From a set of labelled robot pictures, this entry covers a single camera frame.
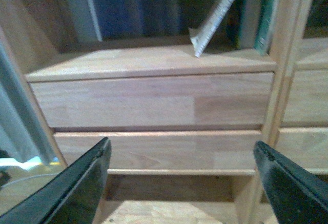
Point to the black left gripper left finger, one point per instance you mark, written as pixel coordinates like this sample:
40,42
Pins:
72,196

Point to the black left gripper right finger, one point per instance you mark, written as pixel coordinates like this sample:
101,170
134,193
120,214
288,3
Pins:
295,195

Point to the blue white paperback book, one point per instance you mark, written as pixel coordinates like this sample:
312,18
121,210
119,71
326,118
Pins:
201,36

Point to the right wooden shelf unit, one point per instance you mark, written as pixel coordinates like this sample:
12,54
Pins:
299,43

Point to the wooden shelf unit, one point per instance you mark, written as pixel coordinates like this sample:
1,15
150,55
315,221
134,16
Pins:
179,61
299,43

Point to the left wooden shelf unit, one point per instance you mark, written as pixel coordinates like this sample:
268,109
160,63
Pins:
179,61

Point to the lower right wooden drawer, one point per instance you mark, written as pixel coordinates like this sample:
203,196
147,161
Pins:
307,147

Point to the wooden drawer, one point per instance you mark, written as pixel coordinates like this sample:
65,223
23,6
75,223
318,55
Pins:
169,153
307,147
197,102
307,102

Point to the upper right wooden drawer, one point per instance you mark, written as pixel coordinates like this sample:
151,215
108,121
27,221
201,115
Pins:
307,102

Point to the lower left wooden drawer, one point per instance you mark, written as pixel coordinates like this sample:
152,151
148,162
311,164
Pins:
169,153

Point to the upper left wooden drawer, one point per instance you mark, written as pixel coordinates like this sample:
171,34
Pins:
197,102

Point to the thin upright book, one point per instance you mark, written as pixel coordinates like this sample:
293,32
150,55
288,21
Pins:
242,23

